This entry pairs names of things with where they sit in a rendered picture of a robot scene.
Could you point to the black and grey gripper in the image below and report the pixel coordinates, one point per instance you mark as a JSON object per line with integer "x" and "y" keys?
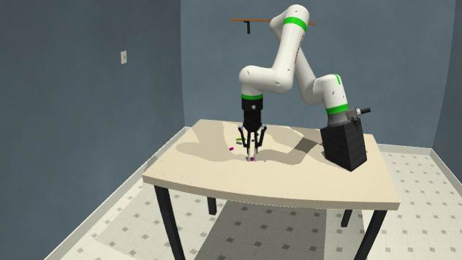
{"x": 252, "y": 127}

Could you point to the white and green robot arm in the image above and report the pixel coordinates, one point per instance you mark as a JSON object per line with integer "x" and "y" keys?
{"x": 289, "y": 28}

